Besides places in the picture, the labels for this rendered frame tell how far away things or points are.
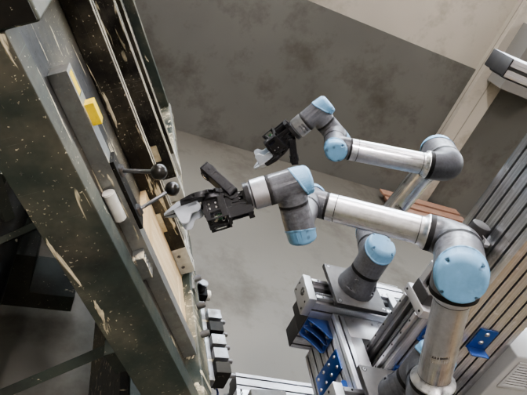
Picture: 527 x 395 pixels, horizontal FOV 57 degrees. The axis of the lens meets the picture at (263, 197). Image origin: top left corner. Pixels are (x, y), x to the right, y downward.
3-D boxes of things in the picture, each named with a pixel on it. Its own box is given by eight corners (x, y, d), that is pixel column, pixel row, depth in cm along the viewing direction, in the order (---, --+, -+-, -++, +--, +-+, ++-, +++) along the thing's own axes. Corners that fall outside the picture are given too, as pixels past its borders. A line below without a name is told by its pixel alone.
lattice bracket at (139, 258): (141, 280, 124) (152, 277, 124) (132, 262, 120) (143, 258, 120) (141, 269, 127) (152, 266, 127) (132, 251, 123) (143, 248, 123)
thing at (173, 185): (140, 221, 119) (184, 193, 125) (135, 209, 116) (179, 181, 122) (132, 215, 121) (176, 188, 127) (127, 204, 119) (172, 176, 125)
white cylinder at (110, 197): (100, 197, 108) (114, 224, 113) (114, 193, 108) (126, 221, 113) (101, 190, 111) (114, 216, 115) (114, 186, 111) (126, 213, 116)
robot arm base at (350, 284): (365, 277, 199) (377, 259, 194) (377, 304, 186) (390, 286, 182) (333, 270, 194) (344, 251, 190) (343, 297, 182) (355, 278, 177)
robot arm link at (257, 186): (261, 170, 116) (264, 186, 123) (243, 175, 116) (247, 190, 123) (270, 196, 112) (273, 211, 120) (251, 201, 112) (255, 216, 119)
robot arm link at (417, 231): (485, 216, 125) (303, 172, 135) (491, 235, 115) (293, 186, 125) (471, 254, 130) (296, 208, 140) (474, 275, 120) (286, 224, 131)
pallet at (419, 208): (452, 216, 579) (457, 209, 575) (485, 258, 516) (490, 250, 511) (374, 193, 547) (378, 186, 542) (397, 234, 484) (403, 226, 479)
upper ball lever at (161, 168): (114, 182, 112) (165, 183, 108) (108, 168, 110) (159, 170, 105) (123, 172, 115) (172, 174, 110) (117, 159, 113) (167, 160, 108)
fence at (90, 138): (183, 358, 151) (196, 354, 151) (46, 76, 94) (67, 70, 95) (183, 345, 155) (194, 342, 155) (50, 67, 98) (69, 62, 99)
